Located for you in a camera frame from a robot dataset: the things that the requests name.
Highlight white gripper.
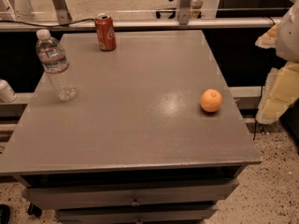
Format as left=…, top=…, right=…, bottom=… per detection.
left=255, top=1, right=299, bottom=124

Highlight clear plastic water bottle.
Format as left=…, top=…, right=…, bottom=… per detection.
left=36, top=29, right=78, bottom=101

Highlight white bottle at left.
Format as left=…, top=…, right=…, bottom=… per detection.
left=0, top=79, right=17, bottom=103

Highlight orange fruit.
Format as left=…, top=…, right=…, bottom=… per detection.
left=200, top=89, right=222, bottom=113

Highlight grey drawer cabinet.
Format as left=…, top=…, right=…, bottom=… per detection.
left=0, top=29, right=263, bottom=224

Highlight lower grey drawer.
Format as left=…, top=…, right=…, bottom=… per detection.
left=58, top=204, right=217, bottom=224

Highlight grey drawer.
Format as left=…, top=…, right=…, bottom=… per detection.
left=58, top=204, right=217, bottom=224
left=22, top=178, right=239, bottom=210

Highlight red soda can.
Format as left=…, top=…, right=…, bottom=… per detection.
left=94, top=13, right=116, bottom=51

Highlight upper grey drawer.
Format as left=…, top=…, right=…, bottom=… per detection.
left=22, top=178, right=239, bottom=210

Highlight black caster wheel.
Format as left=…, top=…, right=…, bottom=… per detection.
left=27, top=203, right=42, bottom=217

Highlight black cable on rail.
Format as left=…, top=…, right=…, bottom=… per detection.
left=0, top=17, right=95, bottom=28

